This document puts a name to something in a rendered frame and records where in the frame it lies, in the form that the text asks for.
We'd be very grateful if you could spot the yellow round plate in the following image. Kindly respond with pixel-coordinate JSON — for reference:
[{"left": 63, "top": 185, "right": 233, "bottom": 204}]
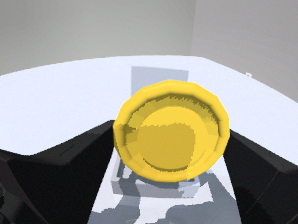
[{"left": 113, "top": 80, "right": 230, "bottom": 183}]

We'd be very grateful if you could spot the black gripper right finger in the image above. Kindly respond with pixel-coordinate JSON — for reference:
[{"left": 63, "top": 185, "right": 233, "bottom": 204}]
[{"left": 222, "top": 129, "right": 298, "bottom": 224}]

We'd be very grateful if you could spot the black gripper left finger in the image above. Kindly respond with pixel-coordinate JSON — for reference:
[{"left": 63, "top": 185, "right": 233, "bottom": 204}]
[{"left": 0, "top": 120, "right": 116, "bottom": 224}]

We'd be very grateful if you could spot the grey dish rack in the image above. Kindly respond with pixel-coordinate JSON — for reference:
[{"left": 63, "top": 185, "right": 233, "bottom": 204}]
[{"left": 110, "top": 64, "right": 201, "bottom": 198}]

